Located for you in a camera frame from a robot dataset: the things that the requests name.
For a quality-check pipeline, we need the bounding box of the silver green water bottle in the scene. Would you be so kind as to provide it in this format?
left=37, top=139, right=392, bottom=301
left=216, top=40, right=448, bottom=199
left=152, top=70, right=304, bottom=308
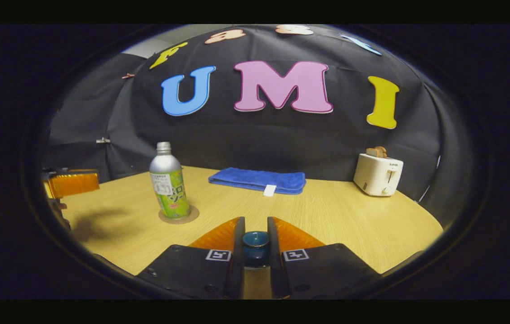
left=149, top=142, right=191, bottom=220

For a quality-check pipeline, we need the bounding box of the round brown coaster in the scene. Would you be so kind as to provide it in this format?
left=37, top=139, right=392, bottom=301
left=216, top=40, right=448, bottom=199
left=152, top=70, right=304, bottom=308
left=158, top=205, right=200, bottom=225

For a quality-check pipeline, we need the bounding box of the folded blue towel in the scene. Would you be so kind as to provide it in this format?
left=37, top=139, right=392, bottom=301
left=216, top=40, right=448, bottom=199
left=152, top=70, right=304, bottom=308
left=208, top=167, right=307, bottom=195

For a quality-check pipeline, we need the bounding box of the black backdrop cloth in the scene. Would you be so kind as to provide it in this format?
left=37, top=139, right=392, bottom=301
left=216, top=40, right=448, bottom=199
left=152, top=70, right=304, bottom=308
left=41, top=25, right=474, bottom=230

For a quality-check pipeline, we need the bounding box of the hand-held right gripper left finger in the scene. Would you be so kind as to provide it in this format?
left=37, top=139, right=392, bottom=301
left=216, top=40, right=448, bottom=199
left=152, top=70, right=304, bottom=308
left=135, top=216, right=245, bottom=300

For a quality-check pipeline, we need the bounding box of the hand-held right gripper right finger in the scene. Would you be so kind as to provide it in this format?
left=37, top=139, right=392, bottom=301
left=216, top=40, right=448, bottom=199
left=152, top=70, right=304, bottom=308
left=267, top=216, right=379, bottom=300

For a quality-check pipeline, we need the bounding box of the teal teacup lid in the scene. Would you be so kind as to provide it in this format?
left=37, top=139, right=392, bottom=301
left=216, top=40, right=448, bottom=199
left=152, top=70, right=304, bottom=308
left=242, top=231, right=271, bottom=268

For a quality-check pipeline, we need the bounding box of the white toaster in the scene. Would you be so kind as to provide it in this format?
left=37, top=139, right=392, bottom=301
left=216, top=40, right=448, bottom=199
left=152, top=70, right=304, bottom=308
left=353, top=153, right=404, bottom=197

